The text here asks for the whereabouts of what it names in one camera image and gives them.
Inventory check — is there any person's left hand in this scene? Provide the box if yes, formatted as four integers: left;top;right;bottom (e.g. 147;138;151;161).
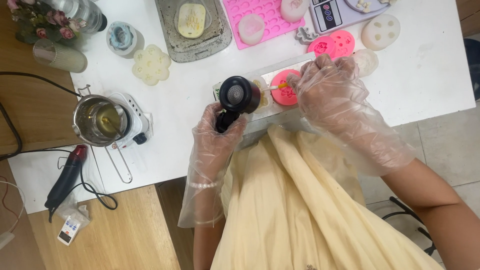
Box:
191;102;249;182

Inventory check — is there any person's right hand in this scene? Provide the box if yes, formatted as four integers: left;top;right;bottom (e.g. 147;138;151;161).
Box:
287;54;392;152

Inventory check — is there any pink round flower mould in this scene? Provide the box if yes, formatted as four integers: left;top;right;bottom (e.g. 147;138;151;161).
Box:
270;69;302;106

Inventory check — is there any pink rose silicone mould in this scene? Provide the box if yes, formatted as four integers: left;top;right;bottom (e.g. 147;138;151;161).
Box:
307;36;337;58

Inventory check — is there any small grey silicone mould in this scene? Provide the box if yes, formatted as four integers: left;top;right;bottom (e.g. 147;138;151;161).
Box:
295;27;319;46

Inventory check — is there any translucent white silicone mould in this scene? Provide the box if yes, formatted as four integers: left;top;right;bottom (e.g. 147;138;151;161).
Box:
249;75;273;114

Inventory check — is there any silver metal board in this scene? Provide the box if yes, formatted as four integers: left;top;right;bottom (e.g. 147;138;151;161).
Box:
212;52;324;151

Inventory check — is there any pink round mould with cavities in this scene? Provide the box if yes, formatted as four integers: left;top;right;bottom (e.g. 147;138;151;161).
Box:
329;30;356;58

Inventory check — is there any white round rose mould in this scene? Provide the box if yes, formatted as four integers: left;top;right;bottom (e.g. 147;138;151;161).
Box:
352;49;379;78

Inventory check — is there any lilac kitchen scale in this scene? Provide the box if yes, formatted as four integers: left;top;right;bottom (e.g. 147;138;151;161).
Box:
308;0;391;35

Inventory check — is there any white and pink rose mould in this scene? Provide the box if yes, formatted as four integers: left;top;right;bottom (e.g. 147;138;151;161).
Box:
280;0;310;23

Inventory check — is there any white round silicone mould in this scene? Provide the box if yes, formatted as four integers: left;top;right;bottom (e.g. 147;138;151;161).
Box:
238;14;266;46

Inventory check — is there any grey metal tray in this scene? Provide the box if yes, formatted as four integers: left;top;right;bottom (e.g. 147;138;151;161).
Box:
154;0;233;64

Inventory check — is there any pink silicone sheet mould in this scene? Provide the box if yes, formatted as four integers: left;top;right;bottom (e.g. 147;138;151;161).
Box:
223;0;306;50

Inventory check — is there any white electric hot plate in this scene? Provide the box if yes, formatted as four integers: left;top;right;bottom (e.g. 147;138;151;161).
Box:
108;92;154;149

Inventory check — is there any white flower-shaped silicone mould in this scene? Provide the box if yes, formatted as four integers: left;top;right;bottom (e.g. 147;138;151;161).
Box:
131;44;172;86

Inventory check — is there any white oval mould with cavities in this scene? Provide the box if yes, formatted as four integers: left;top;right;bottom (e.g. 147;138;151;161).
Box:
361;14;401;52

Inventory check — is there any clear oval soap mould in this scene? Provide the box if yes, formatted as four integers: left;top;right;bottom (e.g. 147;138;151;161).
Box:
173;0;213;40

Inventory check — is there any yellow oval soap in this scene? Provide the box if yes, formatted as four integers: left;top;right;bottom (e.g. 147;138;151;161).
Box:
177;3;207;39

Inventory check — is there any steel melting pot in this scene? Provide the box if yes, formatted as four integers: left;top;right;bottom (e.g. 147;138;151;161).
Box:
72;84;133;184

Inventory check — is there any white round mould, blue inside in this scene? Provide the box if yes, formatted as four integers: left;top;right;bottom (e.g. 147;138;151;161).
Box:
106;21;145;59

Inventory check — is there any person's cream yellow dress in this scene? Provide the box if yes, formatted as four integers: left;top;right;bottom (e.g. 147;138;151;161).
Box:
210;125;445;270

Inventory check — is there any red and black heat gun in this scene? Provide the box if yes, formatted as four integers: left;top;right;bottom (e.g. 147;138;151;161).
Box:
44;144;88;210

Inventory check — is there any ribbed clear glass tumbler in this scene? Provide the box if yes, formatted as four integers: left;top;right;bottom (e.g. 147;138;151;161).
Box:
32;38;88;74

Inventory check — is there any clear plastic bottle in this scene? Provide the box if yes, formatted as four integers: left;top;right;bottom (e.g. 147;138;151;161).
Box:
52;0;108;34

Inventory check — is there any clear plastic bag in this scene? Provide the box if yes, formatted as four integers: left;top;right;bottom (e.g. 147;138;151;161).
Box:
54;193;92;235

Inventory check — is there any white digital thermometer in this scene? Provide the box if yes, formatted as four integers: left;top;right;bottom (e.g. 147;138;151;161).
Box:
57;215;82;247

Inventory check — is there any pink artificial rose bouquet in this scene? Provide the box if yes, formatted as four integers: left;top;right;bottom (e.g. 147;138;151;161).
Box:
7;0;82;46

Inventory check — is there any white plug adapter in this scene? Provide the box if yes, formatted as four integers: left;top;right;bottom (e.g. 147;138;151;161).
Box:
0;232;16;250

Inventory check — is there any black heat gun cable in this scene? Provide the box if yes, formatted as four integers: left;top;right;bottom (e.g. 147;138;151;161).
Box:
48;157;118;224

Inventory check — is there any black chair frame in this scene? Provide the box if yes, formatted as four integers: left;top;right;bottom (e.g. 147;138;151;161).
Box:
382;196;437;257

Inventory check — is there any black power cable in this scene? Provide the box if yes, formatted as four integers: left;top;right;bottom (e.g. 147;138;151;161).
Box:
0;71;81;162

